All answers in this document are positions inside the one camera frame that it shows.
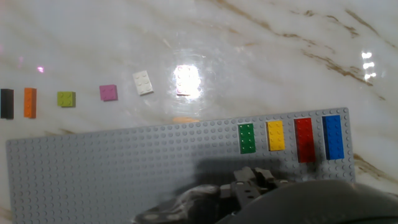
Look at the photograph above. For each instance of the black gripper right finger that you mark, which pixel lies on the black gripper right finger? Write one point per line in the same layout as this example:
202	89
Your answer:
265	180

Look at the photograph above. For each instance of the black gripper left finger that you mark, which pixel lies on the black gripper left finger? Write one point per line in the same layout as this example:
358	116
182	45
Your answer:
245	189

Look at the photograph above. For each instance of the yellow Lego brick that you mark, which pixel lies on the yellow Lego brick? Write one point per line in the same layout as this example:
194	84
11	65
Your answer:
275	135

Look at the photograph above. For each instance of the green Lego brick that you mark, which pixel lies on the green Lego brick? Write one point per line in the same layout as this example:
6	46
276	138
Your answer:
247	138

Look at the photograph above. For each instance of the red long Lego brick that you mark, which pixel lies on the red long Lego brick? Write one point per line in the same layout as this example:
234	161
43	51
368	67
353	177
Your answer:
304	140

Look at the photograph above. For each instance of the blue long Lego brick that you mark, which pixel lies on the blue long Lego brick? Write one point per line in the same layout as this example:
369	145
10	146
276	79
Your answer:
333	137

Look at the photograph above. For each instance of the pink Lego brick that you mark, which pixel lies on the pink Lego brick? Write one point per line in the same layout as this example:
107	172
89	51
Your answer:
182	91

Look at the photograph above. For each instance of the white Lego brick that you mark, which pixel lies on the white Lego brick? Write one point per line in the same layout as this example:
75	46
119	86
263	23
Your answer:
143	82

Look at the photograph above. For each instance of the grey Lego baseplate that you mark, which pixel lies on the grey Lego baseplate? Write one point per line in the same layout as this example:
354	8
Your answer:
93	171

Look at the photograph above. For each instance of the magenta small Lego brick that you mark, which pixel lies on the magenta small Lego brick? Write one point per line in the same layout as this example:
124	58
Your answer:
108	92

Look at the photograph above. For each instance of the lime small Lego brick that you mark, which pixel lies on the lime small Lego brick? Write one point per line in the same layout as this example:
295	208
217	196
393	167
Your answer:
66	99

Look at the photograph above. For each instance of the orange narrow Lego brick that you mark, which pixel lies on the orange narrow Lego brick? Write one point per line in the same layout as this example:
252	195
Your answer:
30	103

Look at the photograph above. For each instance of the black narrow Lego brick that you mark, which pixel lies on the black narrow Lego brick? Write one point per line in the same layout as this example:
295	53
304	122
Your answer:
7	104

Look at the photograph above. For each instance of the marble pattern board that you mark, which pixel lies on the marble pattern board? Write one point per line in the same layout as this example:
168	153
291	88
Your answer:
248	46

